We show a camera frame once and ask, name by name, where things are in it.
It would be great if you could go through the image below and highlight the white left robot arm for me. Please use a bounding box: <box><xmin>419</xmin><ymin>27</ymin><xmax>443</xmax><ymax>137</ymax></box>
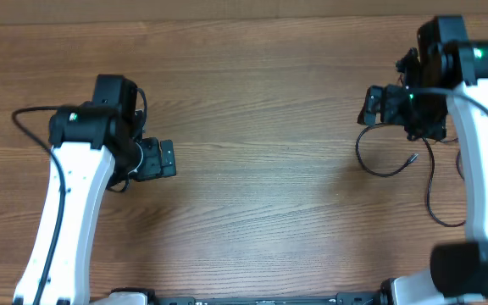
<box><xmin>13</xmin><ymin>75</ymin><xmax>176</xmax><ymax>304</ymax></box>

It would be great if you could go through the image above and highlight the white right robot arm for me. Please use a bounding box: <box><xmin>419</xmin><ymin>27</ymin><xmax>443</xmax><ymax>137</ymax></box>
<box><xmin>336</xmin><ymin>15</ymin><xmax>488</xmax><ymax>304</ymax></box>

